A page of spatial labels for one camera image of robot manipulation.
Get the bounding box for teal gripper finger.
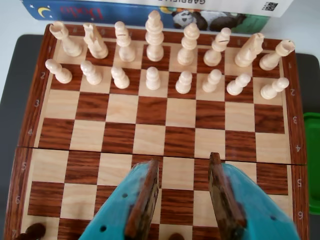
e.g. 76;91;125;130
208;151;302;240
78;157;161;240

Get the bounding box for white wooden pawn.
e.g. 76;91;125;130
110;66;131;90
259;77;290;100
79;60;103;86
145;66;161;91
174;70;193;95
226;73;252;97
201;69;223;94
44;59;73;85

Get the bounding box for wooden folding chess board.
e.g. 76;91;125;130
3;23;310;240

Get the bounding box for green plastic container lid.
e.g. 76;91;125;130
302;112;320;213

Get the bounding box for white wooden rook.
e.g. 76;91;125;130
258;39;296;71
49;21;83;58

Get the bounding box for white wooden knight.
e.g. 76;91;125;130
82;22;110;60
234;32;265;68

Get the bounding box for white wooden bishop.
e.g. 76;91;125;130
114;21;137;63
203;27;232;67

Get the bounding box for white wooden queen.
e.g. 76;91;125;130
176;22;201;67

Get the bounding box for white wooden king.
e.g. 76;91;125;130
144;10;165;63

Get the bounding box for blue panda picture book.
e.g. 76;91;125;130
19;0;272;35

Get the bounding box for white Gabrielle Chanel book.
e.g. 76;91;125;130
154;0;296;18

